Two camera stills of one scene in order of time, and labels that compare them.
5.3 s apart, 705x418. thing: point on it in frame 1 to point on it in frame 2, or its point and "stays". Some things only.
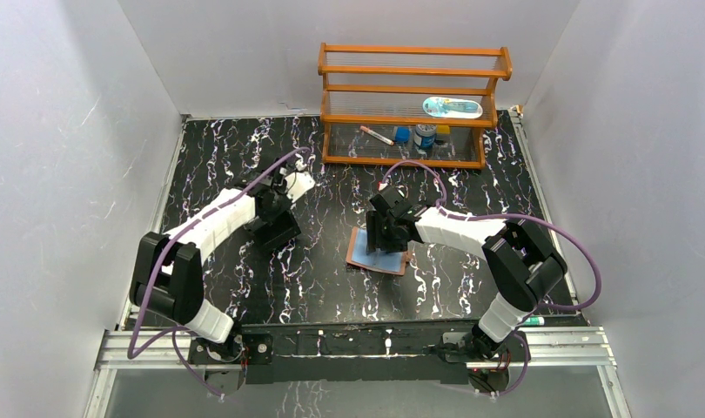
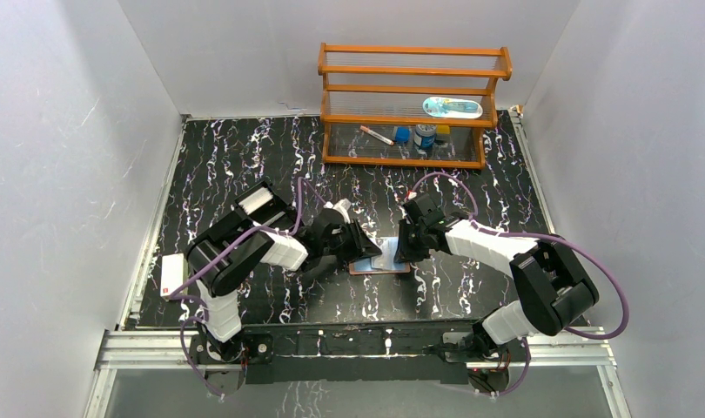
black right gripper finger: x=394 y=239 to x=415 y=252
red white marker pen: x=377 y=136 stays
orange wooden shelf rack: x=409 y=105 stays
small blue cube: x=402 y=134 stays
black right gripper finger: x=373 y=232 to x=405 y=241
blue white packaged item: x=452 y=107 stays
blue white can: x=425 y=135 stays
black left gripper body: x=275 y=229 to x=352 y=242
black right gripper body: x=388 y=223 to x=418 y=231
